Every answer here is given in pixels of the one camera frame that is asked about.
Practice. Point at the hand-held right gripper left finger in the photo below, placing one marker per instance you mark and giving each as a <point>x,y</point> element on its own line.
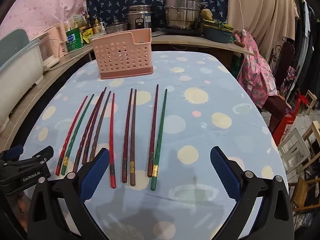
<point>96,170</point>

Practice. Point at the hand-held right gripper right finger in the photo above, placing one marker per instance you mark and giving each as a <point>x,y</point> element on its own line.
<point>222,172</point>

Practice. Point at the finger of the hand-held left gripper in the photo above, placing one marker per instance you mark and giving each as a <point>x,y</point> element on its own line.
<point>42,155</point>
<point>12,152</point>

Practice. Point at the dark red wavy chopstick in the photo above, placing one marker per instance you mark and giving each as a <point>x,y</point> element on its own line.
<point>86,155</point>
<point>77,160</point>

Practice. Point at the bright red chopstick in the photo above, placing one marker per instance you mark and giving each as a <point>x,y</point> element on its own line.
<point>112,142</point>

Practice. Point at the dark red straight chopstick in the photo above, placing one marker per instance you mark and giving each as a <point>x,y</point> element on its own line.
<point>126,142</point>
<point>153,135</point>

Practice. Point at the green chopstick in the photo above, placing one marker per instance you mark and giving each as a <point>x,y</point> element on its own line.
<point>78,132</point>
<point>159,142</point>

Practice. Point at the brown straight chopstick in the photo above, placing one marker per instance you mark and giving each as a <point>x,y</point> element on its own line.
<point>133,142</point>

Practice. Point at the pink perforated utensil holder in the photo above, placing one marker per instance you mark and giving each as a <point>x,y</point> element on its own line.
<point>120,55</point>

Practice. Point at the person's left hand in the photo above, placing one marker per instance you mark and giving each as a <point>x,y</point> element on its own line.
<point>22,205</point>

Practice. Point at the blue dotted tablecloth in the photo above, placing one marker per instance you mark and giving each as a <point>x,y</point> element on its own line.
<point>200,130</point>

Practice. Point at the grey side counter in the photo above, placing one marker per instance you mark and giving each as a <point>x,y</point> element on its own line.
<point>50,85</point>

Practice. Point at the white wooden stool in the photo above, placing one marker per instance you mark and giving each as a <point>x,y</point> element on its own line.
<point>292,142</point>

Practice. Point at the red bag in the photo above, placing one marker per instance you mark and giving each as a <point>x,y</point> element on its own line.
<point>285,127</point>

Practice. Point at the brown wooden stool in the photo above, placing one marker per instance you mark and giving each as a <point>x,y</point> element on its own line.
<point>300,190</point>

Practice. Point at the white tub with blue lid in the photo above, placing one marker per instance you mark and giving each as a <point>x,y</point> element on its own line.
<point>17,67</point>

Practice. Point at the white small oven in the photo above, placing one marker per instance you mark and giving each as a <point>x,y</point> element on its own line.
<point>48,52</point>

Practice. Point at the pink floral garment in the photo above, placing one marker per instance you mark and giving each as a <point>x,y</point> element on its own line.
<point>255,75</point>

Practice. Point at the pink appliance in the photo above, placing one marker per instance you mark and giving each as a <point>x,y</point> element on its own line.
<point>60,37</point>

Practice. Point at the green box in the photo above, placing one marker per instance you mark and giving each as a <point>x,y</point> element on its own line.
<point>73,40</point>

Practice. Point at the yellow packet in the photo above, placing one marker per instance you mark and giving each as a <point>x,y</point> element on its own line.
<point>87,37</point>

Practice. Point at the dark metal chair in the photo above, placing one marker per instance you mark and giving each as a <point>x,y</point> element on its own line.
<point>287,60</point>

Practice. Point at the wooden shelf board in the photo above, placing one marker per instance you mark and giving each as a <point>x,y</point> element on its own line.
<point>190,41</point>

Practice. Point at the blue basin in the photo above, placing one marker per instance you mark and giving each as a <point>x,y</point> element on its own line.
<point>216,35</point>

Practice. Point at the dark sauce bottle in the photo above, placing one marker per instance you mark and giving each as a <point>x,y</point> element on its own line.
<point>88,25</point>

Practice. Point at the white carton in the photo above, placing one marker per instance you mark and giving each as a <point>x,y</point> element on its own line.
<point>76,21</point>

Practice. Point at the brown sauce bottle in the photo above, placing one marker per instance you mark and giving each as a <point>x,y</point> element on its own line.
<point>97,27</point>

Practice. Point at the small pot with lid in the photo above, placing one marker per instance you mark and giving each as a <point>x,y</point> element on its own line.
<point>116,27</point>

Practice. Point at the black induction cooker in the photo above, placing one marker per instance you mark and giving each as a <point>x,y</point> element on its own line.
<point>175,32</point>

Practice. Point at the pink spotted sheet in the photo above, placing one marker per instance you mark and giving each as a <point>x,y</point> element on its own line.
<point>45,2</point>

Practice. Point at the steel rice cooker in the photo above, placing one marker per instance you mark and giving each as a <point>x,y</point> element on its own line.
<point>140,17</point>

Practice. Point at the ginger root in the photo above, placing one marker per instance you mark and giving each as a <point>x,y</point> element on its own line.
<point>206,13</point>

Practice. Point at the hanging clothes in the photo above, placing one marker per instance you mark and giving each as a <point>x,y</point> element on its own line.
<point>305,30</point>

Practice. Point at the beige curtain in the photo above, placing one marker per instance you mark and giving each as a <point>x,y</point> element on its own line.
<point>262,10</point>

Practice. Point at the steel steamer pot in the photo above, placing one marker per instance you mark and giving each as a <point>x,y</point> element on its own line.
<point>181,10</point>

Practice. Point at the blue floral cloth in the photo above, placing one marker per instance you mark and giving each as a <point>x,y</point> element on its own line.
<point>112,2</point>

